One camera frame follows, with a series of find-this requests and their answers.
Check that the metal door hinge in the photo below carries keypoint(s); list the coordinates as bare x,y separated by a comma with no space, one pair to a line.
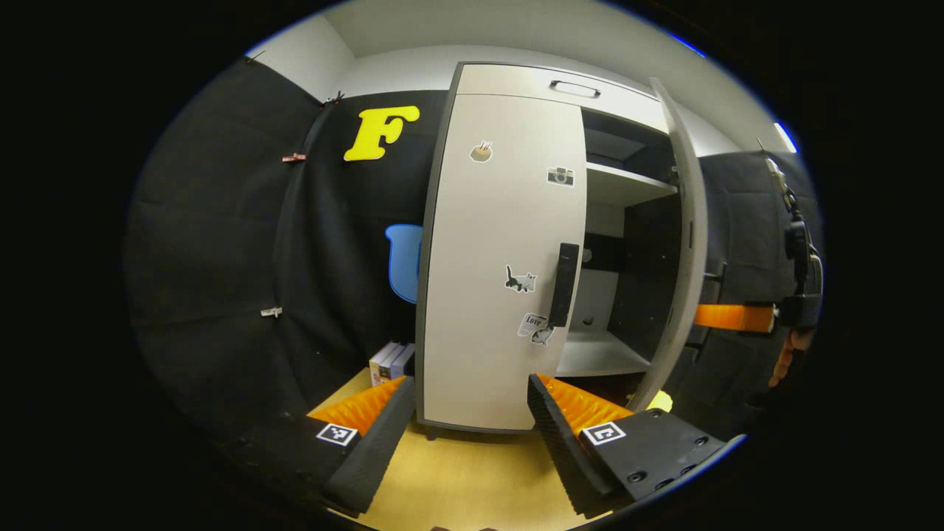
675,175

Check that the grey cardboard box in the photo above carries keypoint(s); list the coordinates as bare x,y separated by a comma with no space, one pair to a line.
407,360

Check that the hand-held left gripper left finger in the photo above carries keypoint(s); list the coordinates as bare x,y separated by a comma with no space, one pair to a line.
376,457

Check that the black binder clip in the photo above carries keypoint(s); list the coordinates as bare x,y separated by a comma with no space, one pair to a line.
335,97

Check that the camera-sticker beige cabinet door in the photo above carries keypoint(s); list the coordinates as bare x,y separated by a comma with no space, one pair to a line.
487,243

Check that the headphone-sticker beige cabinet door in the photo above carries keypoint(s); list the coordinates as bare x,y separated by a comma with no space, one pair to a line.
693,280

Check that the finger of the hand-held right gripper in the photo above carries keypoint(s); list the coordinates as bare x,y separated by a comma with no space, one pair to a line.
737,317

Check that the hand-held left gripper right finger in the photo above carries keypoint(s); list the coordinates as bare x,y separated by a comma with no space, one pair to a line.
568,450

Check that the black backdrop cloth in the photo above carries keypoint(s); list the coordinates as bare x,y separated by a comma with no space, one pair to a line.
221,221

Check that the beige double-door shoe cabinet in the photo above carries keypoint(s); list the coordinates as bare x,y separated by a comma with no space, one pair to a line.
649,265

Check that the white cabinet shelf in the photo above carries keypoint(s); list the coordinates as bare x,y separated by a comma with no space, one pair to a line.
597,354
619,183

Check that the white printed cardboard box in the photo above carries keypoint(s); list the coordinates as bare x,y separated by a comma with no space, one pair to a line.
385,363

